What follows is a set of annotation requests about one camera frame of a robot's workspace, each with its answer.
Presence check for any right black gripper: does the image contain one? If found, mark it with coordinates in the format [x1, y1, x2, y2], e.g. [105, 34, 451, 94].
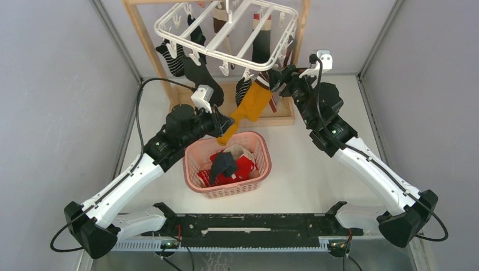
[266, 65, 320, 128]

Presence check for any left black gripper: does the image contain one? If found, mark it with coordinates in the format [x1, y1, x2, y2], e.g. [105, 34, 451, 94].
[181, 103, 235, 148]

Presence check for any yellow brown striped sock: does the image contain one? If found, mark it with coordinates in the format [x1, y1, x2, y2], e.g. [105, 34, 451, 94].
[217, 71, 272, 146]

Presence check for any dark blue sock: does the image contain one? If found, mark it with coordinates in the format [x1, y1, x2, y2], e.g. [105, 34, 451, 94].
[207, 151, 239, 187]

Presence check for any wooden hanger stand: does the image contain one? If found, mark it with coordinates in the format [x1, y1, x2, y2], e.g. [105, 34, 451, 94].
[123, 0, 311, 128]

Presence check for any pink plastic basket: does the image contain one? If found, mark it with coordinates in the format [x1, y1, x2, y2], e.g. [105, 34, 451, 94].
[182, 131, 271, 199]

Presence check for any red snowflake sock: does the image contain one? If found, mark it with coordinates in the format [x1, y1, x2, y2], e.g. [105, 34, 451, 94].
[197, 169, 214, 187]

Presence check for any red white striped sock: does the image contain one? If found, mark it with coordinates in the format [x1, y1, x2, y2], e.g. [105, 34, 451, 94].
[234, 156, 260, 181]

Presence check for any plain red sock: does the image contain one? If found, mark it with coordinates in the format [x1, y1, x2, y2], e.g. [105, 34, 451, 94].
[210, 151, 244, 186]

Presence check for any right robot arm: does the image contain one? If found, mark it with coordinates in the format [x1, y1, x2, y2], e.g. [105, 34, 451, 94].
[267, 65, 449, 247]

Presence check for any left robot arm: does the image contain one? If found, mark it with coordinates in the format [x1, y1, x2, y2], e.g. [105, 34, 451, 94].
[60, 83, 234, 259]

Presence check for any white plastic sock hanger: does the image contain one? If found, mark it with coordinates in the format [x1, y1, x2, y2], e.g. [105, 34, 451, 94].
[154, 1, 299, 76]

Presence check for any grey white sock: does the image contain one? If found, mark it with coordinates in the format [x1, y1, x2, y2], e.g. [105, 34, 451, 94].
[269, 92, 282, 113]

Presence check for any argyle red yellow sock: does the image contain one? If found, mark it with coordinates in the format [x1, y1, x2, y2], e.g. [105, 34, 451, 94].
[282, 36, 296, 68]

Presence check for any black striped narrow sock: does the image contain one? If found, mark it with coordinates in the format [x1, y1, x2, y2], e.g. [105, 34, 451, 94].
[235, 77, 252, 107]

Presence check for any black white striped sock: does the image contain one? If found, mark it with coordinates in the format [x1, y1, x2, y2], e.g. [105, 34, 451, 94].
[155, 40, 185, 77]

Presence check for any brown beige block sock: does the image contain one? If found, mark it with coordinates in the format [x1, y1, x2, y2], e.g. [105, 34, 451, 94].
[212, 1, 233, 55]

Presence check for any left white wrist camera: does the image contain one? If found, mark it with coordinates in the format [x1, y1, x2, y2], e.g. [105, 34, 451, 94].
[191, 85, 214, 113]

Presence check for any black mounting rail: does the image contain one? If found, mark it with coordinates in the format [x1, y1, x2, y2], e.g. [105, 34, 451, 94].
[144, 213, 363, 249]

